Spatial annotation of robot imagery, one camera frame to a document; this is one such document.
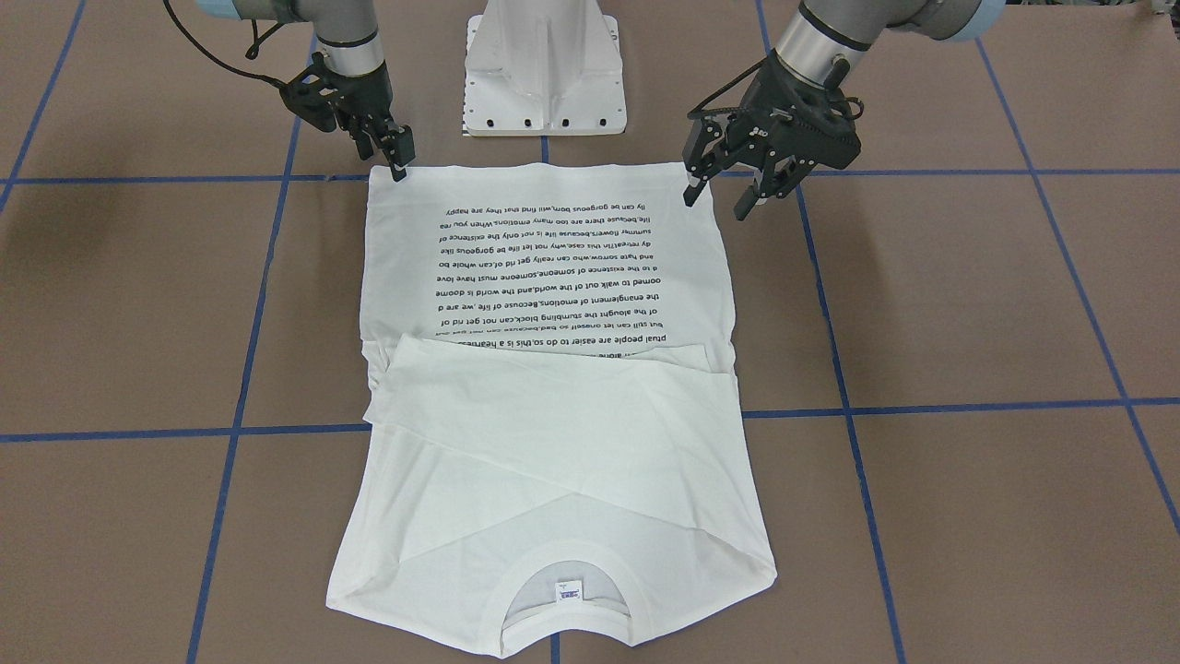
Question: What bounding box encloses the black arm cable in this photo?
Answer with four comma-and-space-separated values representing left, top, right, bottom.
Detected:
160, 0, 296, 91

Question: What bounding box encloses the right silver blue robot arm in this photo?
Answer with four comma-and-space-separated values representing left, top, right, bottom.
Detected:
199, 1, 417, 180

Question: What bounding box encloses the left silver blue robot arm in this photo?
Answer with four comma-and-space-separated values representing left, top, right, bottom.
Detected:
682, 1, 1005, 219

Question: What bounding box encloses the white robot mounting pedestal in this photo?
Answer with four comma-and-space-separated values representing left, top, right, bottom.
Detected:
463, 1, 627, 137

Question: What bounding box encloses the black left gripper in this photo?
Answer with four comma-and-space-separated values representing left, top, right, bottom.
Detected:
682, 51, 863, 221

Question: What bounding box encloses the white long-sleeve printed shirt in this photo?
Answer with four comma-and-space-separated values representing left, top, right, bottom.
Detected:
327, 163, 778, 658

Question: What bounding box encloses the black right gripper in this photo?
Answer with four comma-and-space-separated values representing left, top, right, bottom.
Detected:
278, 53, 417, 180

